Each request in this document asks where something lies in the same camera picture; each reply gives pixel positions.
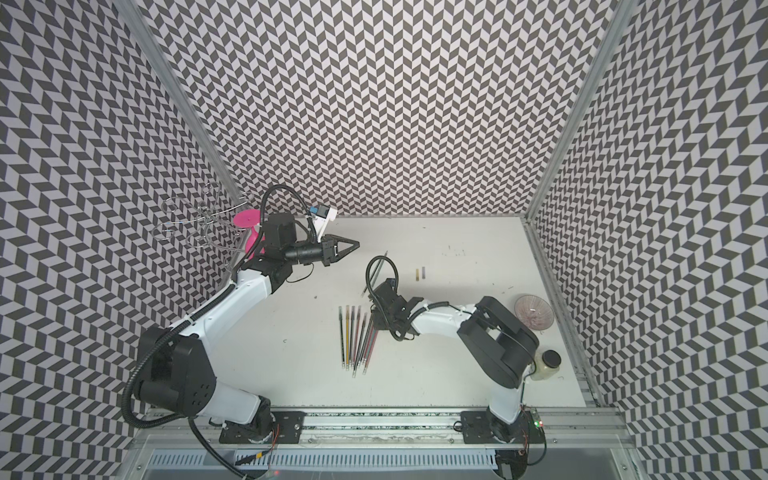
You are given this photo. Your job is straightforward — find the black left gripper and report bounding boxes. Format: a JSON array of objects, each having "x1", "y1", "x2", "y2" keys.
[{"x1": 285, "y1": 233, "x2": 360, "y2": 267}]

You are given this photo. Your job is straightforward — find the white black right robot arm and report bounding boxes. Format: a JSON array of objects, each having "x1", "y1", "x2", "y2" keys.
[{"x1": 364, "y1": 255, "x2": 540, "y2": 443}]

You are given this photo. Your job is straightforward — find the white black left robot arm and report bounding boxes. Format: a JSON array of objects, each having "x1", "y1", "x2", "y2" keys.
[{"x1": 120, "y1": 184, "x2": 359, "y2": 439}]

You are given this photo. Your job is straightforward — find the dark blue pencil purple cap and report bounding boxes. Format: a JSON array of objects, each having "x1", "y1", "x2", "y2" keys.
[{"x1": 355, "y1": 312, "x2": 368, "y2": 368}]

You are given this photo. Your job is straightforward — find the black pencil purple cap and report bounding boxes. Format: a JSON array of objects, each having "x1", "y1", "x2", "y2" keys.
[{"x1": 348, "y1": 306, "x2": 356, "y2": 370}]

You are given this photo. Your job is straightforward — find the teal pencil clear cap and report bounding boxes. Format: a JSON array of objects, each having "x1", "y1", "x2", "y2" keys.
[{"x1": 361, "y1": 323, "x2": 378, "y2": 373}]

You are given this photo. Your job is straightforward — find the pink plastic wine glass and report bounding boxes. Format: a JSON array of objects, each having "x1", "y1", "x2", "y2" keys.
[{"x1": 233, "y1": 209, "x2": 263, "y2": 261}]

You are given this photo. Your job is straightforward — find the clear pink glass dish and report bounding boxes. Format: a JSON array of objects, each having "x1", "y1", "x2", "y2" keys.
[{"x1": 514, "y1": 295, "x2": 555, "y2": 331}]

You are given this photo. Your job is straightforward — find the small jar black lid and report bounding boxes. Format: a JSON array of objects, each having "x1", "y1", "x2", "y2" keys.
[{"x1": 530, "y1": 349, "x2": 562, "y2": 381}]

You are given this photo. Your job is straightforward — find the wire glass rack stand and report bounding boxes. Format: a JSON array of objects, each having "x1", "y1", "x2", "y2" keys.
[{"x1": 150, "y1": 183, "x2": 259, "y2": 259}]

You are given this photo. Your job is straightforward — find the aluminium corner post left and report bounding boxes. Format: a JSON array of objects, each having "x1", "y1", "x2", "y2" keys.
[{"x1": 112, "y1": 0, "x2": 242, "y2": 200}]

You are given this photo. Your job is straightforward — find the aluminium corner post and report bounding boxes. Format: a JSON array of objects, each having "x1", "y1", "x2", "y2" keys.
[
  {"x1": 112, "y1": 0, "x2": 242, "y2": 200},
  {"x1": 524, "y1": 0, "x2": 639, "y2": 223}
]

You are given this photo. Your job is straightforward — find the aluminium corner post right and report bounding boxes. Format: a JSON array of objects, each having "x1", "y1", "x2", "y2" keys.
[{"x1": 524, "y1": 0, "x2": 639, "y2": 223}]

